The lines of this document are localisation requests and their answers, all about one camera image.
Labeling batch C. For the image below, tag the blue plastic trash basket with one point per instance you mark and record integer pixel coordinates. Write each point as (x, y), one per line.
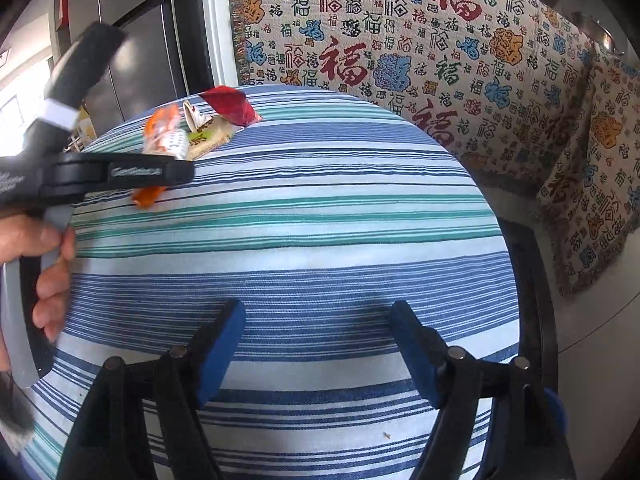
(557, 409)

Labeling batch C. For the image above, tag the small beige snack packet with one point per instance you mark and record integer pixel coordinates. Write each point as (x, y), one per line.
(206, 132)

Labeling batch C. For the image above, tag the orange clear plastic wrapper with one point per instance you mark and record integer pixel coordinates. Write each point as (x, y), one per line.
(162, 135)

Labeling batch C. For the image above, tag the dark refrigerator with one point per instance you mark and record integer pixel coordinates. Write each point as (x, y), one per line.
(163, 58)

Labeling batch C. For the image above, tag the blue striped tablecloth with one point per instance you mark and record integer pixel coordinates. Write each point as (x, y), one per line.
(318, 218)

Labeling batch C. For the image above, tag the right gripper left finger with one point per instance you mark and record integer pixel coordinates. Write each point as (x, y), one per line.
(109, 439)

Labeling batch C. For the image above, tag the left hand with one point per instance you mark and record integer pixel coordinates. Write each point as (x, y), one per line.
(24, 236)

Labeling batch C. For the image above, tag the white kitchen cabinet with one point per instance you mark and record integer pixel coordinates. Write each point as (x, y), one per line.
(585, 347)

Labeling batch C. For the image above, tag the steel pot with lid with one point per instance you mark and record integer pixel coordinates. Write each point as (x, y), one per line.
(593, 29)

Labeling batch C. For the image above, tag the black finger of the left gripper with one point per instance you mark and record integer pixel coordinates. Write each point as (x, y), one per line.
(97, 172)

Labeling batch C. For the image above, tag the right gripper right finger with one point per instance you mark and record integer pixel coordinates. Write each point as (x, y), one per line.
(523, 441)

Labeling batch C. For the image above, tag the patterned fu character blanket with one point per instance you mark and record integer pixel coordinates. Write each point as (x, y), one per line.
(522, 98)

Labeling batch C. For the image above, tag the red snack wrapper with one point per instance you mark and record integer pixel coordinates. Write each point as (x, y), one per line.
(232, 104)

